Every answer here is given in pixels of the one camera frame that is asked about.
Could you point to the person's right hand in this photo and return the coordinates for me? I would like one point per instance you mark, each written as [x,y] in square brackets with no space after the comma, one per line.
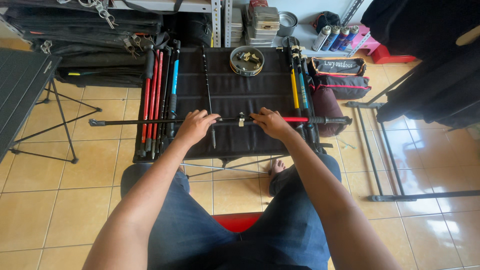
[273,125]

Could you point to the person's left hand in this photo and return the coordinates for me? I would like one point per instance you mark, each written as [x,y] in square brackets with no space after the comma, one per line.
[193,127]

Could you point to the person's left fingers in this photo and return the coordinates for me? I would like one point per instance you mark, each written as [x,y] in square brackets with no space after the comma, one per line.
[205,115]

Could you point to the person's right fingers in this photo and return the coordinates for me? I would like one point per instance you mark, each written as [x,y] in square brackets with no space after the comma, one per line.
[261,114]

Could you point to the black and red trekking pole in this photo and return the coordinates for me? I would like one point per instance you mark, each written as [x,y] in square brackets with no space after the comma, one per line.
[150,121]

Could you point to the thin black pole section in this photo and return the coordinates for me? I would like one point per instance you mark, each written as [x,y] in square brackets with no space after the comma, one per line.
[207,86]

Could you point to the black fabric folding table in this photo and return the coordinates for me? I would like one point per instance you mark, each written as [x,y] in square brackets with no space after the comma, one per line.
[240,90]

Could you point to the yellow and black trekking pole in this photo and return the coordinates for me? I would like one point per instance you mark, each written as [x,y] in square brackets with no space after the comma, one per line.
[294,90]

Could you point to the blue and black trekking pole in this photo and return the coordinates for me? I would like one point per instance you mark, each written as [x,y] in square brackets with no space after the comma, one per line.
[174,86]

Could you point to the blue pole with cream clamps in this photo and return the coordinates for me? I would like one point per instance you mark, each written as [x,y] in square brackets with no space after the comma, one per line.
[303,93]

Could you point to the slim red trekking pole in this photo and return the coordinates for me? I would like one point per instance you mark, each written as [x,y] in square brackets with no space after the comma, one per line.
[157,97]
[152,101]

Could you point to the round metal tin with parts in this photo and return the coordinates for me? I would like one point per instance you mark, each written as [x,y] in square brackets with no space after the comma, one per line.
[246,62]

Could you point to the person's bare foot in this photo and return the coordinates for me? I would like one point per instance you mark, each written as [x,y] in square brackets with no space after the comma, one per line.
[276,168]

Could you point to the red pole with black grip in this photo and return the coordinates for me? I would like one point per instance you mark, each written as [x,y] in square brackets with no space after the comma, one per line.
[146,101]

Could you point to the maroon stuff sack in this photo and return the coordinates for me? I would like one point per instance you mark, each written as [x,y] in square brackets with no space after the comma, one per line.
[326,108]

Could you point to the black bag with red trim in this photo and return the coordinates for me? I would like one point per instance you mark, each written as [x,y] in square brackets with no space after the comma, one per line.
[343,86]

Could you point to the grey metal shelf rack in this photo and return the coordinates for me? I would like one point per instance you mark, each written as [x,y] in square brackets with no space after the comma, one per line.
[262,26]

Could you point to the black printed gear bag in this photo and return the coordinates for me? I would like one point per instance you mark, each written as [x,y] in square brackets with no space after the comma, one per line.
[337,66]

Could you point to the red seat stool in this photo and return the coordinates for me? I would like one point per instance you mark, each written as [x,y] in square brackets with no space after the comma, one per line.
[236,221]

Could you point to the person's blue jeans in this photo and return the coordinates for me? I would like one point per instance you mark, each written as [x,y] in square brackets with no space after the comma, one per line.
[288,232]

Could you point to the pink plastic stool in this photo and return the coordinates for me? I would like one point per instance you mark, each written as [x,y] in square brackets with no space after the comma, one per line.
[362,41]

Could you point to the black clothes rack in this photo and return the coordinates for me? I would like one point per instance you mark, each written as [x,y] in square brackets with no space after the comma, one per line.
[390,161]

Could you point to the red plastic stool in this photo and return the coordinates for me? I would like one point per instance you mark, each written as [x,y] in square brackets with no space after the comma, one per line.
[390,55]

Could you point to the heap of black folded bags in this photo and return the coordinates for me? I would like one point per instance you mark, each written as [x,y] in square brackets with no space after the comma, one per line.
[82,41]

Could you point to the black hanging clothing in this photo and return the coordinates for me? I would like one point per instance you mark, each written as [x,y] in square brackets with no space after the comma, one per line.
[423,56]

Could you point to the black slatted folding table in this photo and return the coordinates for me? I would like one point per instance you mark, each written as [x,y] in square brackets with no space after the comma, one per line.
[18,90]

